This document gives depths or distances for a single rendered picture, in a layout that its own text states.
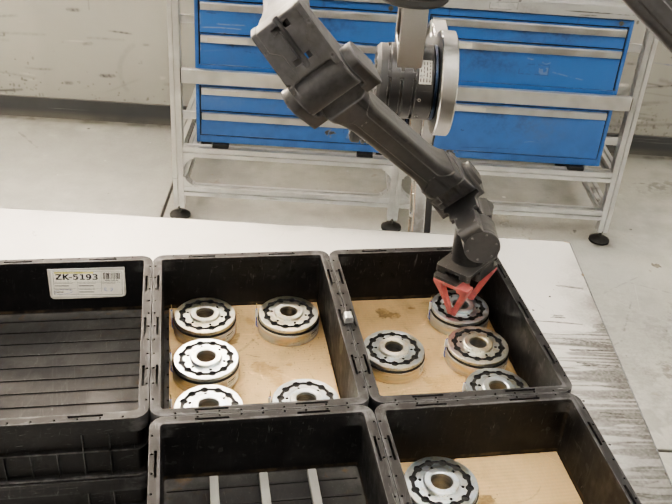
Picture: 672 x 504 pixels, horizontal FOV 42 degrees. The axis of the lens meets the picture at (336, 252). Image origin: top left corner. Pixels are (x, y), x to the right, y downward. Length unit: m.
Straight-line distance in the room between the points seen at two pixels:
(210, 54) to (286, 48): 2.13
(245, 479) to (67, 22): 3.20
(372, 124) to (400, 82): 0.49
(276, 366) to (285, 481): 0.25
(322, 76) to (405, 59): 0.58
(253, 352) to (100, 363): 0.24
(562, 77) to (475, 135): 0.37
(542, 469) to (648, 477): 0.29
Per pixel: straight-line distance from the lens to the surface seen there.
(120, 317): 1.55
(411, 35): 1.65
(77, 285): 1.54
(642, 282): 3.45
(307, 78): 1.10
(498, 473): 1.31
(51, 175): 3.86
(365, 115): 1.16
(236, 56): 3.21
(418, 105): 1.68
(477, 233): 1.37
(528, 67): 3.27
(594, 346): 1.82
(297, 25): 1.09
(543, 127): 3.37
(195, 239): 2.00
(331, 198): 3.39
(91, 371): 1.45
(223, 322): 1.48
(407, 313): 1.58
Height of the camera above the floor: 1.74
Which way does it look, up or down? 32 degrees down
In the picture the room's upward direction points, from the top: 4 degrees clockwise
